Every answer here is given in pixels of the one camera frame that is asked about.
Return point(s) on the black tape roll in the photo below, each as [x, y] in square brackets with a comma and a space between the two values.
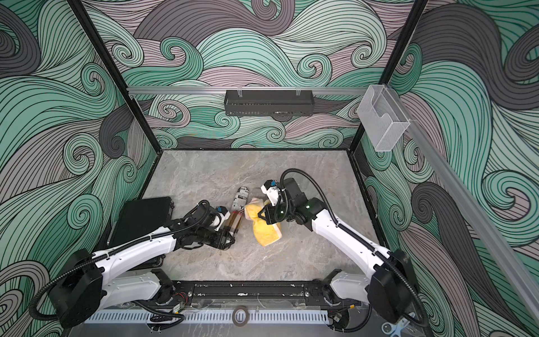
[240, 316]

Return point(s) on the aluminium rail back wall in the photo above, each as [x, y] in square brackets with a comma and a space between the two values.
[221, 90]

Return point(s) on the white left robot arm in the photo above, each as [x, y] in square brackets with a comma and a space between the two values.
[89, 282]

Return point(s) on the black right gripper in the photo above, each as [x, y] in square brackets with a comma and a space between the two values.
[270, 216]

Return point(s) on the black flat box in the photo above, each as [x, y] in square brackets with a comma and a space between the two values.
[140, 217]

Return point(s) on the aluminium rail wall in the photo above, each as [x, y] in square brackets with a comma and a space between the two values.
[221, 90]
[510, 264]

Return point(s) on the yellow pink microfiber cloth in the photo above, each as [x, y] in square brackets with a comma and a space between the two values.
[264, 234]

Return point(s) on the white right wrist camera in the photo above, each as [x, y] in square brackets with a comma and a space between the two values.
[271, 190]

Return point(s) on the blue scissors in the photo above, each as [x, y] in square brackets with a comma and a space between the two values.
[394, 330]

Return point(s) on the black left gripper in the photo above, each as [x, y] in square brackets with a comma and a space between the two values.
[222, 237]

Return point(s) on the black corner frame post left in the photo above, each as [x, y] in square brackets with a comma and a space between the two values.
[88, 27]

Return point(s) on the white perforated cable duct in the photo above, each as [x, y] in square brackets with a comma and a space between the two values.
[221, 316]

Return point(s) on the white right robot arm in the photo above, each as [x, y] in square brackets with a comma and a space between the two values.
[387, 280]

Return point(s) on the aluminium rail right wall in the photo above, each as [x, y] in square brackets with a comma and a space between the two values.
[510, 264]

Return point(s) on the black wall tray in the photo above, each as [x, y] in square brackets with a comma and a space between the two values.
[268, 103]

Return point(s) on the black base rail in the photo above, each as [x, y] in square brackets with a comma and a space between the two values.
[310, 293]

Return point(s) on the black corner frame post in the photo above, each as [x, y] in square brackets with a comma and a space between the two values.
[403, 41]
[88, 27]

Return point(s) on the clear acrylic wall holder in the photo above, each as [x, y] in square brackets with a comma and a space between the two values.
[383, 117]

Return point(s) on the black corner frame post right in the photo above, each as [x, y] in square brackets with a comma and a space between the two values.
[403, 41]

